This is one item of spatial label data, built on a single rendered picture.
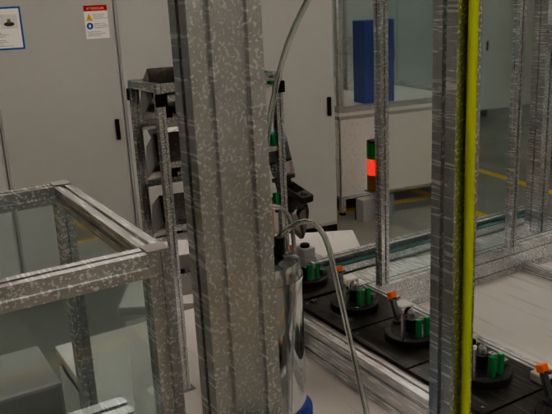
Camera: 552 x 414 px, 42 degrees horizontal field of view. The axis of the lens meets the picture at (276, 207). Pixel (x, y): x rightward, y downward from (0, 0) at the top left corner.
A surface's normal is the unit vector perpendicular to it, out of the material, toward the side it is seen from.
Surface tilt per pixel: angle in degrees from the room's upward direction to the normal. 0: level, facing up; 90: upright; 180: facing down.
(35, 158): 90
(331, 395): 0
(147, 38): 90
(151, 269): 90
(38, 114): 90
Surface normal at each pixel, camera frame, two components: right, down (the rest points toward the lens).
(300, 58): 0.38, 0.24
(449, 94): -0.86, 0.18
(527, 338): -0.05, -0.96
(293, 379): 0.64, 0.18
